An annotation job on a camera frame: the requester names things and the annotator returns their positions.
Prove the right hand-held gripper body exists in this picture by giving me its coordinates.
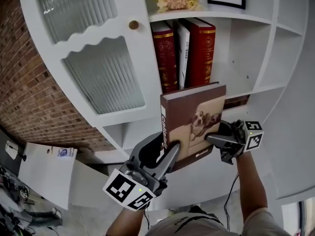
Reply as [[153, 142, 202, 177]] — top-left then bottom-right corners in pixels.
[[219, 119, 264, 166]]

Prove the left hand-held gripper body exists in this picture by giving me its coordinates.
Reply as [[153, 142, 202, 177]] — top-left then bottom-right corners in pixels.
[[102, 159, 169, 211]]

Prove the brown book with dog picture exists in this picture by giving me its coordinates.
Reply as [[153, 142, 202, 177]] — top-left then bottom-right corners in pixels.
[[159, 82, 227, 174]]

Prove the white bookshelf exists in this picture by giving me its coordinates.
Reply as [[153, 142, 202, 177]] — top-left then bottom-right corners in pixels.
[[18, 0, 315, 211]]

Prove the person's right forearm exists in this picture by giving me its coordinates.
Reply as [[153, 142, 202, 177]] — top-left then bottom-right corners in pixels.
[[235, 150, 269, 222]]

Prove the person's left forearm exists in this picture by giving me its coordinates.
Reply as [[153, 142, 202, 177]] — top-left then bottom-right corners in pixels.
[[105, 206, 146, 236]]

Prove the thick red gold-print book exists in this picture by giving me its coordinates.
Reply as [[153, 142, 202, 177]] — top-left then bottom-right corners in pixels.
[[182, 17, 217, 88]]

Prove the white book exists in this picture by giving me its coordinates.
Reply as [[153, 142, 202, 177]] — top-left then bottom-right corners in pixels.
[[173, 20, 191, 90]]

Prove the thin red gold-print book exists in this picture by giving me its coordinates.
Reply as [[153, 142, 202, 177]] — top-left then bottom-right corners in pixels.
[[150, 20, 179, 94]]

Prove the person's grey shirt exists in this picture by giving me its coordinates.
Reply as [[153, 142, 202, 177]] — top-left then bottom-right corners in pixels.
[[147, 205, 295, 236]]

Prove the white side cabinet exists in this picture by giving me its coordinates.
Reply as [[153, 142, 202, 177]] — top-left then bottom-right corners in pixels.
[[18, 141, 78, 210]]

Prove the white ribbed-glass cabinet door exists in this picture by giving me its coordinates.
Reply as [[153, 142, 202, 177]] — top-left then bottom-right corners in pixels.
[[18, 0, 158, 128]]

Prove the black cable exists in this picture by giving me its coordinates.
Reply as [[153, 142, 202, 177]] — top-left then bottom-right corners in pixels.
[[223, 173, 240, 232], [143, 207, 151, 230]]

